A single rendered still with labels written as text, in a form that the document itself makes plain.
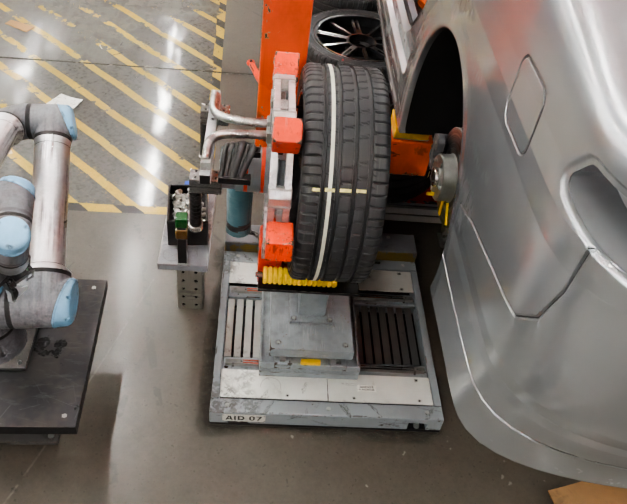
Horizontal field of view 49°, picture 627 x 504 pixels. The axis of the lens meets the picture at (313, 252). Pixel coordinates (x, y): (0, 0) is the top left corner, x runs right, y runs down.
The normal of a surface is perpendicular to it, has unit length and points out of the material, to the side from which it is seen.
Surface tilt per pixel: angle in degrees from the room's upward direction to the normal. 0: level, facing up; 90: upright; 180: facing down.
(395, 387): 0
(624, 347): 89
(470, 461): 0
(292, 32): 90
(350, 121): 27
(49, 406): 0
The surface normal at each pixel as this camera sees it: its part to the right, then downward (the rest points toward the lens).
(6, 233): 0.37, -0.35
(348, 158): 0.10, -0.02
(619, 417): -0.37, 0.62
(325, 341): 0.11, -0.71
